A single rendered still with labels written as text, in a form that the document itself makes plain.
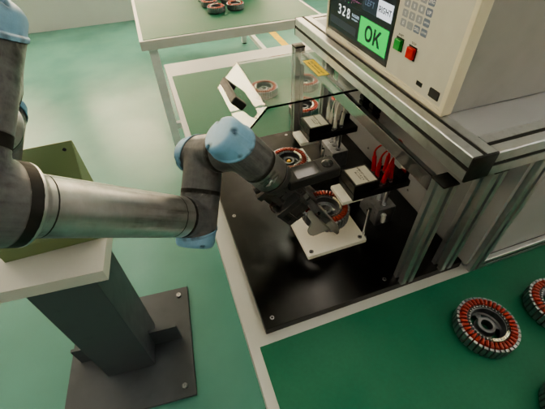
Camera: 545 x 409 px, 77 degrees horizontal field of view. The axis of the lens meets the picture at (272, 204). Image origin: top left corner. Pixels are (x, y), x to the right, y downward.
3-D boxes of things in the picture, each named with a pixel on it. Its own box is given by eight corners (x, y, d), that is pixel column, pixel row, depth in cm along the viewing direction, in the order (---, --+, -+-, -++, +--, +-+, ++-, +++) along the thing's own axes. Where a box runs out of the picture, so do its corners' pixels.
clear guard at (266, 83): (242, 137, 73) (240, 112, 69) (217, 88, 89) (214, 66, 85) (376, 108, 80) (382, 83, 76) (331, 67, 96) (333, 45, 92)
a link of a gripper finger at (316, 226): (321, 245, 78) (295, 217, 76) (342, 229, 77) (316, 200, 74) (323, 251, 75) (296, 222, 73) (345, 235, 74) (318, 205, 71)
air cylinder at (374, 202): (374, 226, 85) (378, 210, 81) (358, 206, 90) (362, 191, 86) (391, 221, 86) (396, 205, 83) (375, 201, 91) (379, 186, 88)
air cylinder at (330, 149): (330, 169, 102) (332, 153, 98) (319, 154, 107) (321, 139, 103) (345, 165, 103) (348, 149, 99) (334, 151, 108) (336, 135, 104)
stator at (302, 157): (281, 184, 95) (281, 174, 93) (263, 162, 103) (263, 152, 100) (315, 172, 99) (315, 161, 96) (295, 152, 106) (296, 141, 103)
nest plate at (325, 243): (308, 260, 79) (308, 256, 78) (285, 215, 89) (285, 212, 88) (366, 242, 82) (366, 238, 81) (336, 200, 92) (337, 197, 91)
